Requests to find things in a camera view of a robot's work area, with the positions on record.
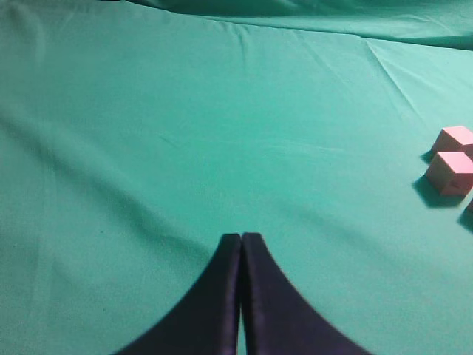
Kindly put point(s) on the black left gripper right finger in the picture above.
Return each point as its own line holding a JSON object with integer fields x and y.
{"x": 277, "y": 319}

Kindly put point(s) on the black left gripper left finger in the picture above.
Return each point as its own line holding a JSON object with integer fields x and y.
{"x": 206, "y": 319}

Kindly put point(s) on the pink cube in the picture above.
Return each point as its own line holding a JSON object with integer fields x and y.
{"x": 450, "y": 173}
{"x": 454, "y": 139}

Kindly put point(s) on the green cloth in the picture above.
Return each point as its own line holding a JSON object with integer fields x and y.
{"x": 135, "y": 134}

